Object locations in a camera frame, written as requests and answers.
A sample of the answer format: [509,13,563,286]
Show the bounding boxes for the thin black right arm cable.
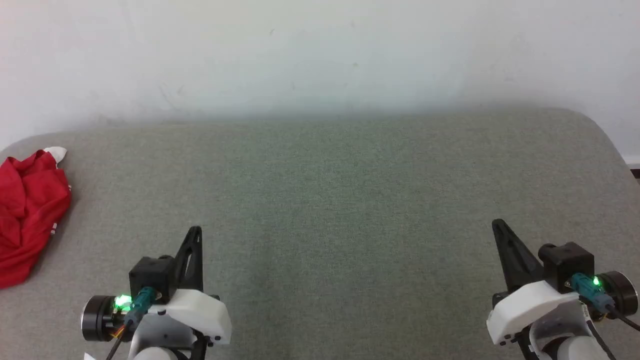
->
[580,295,640,360]

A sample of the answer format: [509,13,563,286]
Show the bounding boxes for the grey fabric sofa cushion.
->
[0,107,640,360]

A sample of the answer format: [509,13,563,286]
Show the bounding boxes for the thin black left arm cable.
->
[104,320,135,360]

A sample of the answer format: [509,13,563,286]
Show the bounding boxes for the teal right cable connector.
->
[569,273,617,314]

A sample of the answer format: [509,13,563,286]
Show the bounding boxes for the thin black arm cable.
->
[104,320,135,360]
[580,295,640,360]

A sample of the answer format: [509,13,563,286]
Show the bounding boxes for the teal cable connector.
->
[123,286,157,322]
[569,273,617,314]

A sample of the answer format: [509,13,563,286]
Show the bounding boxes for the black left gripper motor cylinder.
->
[81,294,132,344]

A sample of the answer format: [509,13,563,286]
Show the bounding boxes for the red and white jersey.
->
[0,146,73,290]

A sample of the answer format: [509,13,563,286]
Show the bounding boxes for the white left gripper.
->
[148,225,233,347]

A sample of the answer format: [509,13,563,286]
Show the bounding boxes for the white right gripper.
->
[486,218,582,347]

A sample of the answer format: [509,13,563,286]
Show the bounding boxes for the teal left cable connector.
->
[123,286,157,322]

